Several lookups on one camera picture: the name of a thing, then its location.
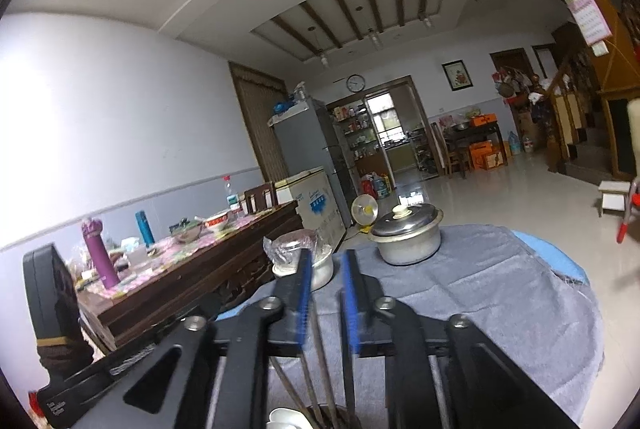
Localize kitchen shelf with bottles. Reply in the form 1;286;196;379
327;102;381;165

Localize grey refrigerator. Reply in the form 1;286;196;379
270;96;361;230

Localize metal pot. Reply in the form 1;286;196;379
375;221;443;266

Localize bundle of dark chopsticks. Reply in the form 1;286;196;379
270;304;357;429

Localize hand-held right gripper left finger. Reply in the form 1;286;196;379
70;249;314;429

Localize white bowl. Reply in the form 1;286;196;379
272;249;335;292

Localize hanging bags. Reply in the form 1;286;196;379
492;66;533;100

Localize wooden stair railing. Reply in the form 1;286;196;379
542;44;601;175

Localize white chest freezer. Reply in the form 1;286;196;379
275;165;347;250

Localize clear plastic bag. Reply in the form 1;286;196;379
262;230;333;267

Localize brown wooden door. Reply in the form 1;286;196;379
229;62;291;185

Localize wooden chair back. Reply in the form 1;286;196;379
243;182;278;215

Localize glass bowl with lid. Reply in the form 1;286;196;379
170;218;205;244

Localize orange cardboard boxes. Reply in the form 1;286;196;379
467;140;508;172

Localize clear plastic container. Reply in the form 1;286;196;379
122;243;148;267

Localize blue bags on refrigerator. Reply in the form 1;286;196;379
271;82;308;115

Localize purple drinking bottle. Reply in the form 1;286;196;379
81;218;121;289

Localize beige sofa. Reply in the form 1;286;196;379
626;98;640;170

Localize clear red-capped water bottle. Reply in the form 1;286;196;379
222;176;242;212

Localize person's left forearm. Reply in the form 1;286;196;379
37;333;97;379

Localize framed wall picture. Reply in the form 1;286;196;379
441;60;474;92

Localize small white fan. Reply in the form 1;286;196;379
350;195;378;230

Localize blue drinking bottle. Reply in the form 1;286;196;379
135;210;155;245

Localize carved wooden sideboard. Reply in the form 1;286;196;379
75;202;306;355

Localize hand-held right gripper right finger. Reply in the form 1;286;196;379
340;250;581;429

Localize black utensil holder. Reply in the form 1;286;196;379
295;401;363;429

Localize blue table cover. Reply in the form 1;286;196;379
512;230;586;285

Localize colourful checked sideboard cover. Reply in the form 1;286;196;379
75;212;281;300

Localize metal pot lid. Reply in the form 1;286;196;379
369;203;445;237

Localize white step stool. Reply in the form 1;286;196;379
597;180;631;216

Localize grey tablecloth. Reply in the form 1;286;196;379
235;224;606;429

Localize dark wooden side table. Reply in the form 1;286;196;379
442;119;503;175

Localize snack bags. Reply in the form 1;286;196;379
65;244;101;290

